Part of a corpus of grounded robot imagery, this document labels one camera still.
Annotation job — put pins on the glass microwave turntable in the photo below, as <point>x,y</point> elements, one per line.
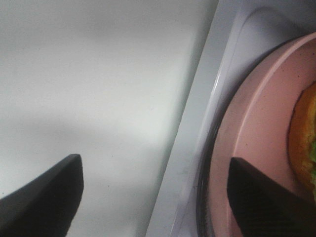
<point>203,220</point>

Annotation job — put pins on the pink round plate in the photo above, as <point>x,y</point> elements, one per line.
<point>255,126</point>

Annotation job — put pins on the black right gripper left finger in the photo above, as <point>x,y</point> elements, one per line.
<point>46,206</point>

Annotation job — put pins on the white microwave oven body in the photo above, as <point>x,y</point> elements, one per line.
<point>237,35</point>

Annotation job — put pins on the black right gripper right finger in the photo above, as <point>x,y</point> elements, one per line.
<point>263,208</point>

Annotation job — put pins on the burger with sesame-free bun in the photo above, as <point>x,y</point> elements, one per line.
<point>302,139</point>

